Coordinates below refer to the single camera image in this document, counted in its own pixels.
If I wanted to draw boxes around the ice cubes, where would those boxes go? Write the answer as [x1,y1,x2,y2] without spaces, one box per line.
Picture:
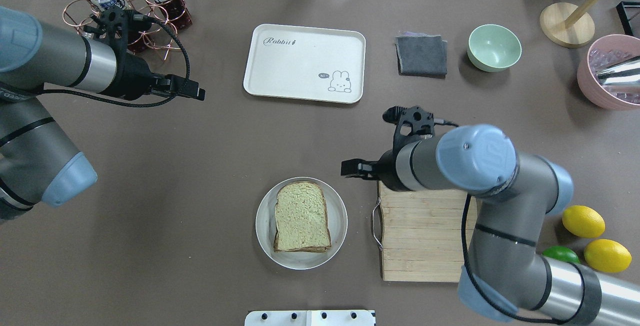
[590,50,640,104]

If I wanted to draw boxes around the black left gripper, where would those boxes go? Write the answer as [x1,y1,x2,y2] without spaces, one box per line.
[98,51,206,101]

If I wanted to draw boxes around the cream rabbit tray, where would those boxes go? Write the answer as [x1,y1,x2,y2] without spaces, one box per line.
[243,23,366,104]

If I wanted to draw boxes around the wooden mug stand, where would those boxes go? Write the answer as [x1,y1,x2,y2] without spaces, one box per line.
[539,0,599,48]

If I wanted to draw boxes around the green lime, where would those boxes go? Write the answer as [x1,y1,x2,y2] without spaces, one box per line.
[542,246,581,264]

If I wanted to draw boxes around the bamboo cutting board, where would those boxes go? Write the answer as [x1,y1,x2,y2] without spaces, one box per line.
[378,183,467,283]

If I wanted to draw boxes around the grey folded cloth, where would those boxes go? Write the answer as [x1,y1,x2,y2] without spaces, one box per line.
[395,32,448,76]

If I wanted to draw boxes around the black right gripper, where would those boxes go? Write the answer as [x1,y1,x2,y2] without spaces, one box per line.
[341,149,414,192]

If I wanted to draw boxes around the mint green bowl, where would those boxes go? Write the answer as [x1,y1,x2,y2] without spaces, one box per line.
[466,24,522,72]

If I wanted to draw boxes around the yellow lemon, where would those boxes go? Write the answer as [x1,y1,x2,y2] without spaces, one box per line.
[561,205,606,238]
[583,239,633,273]

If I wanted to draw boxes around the white round plate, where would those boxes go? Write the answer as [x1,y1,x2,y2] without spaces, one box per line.
[254,177,349,271]

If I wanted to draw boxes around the black frame object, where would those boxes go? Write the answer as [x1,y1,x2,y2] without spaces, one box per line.
[615,1,640,38]

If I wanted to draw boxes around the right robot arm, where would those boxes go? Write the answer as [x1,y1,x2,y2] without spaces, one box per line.
[340,124,639,326]

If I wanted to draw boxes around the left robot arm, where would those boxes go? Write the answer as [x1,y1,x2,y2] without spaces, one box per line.
[0,6,206,222]

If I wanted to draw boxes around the yellow lemon upper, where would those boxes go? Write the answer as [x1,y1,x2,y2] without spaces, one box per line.
[561,205,606,238]

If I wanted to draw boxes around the copper wire bottle rack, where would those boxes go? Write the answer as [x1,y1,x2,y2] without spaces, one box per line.
[62,0,185,61]

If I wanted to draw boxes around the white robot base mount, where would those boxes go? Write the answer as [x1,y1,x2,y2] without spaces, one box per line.
[244,310,377,326]

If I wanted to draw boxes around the bread slice with egg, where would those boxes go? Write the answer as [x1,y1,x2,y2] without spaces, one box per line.
[273,239,332,253]

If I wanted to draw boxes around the pink bowl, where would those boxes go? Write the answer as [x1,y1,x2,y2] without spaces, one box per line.
[577,34,640,111]

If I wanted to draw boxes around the metal ice scoop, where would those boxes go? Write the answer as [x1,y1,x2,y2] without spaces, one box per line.
[595,56,640,86]

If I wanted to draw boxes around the plain bread slice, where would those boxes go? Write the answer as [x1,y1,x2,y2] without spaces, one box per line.
[274,181,332,248]

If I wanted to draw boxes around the yellow lemon lower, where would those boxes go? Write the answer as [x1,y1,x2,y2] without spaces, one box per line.
[583,239,633,273]

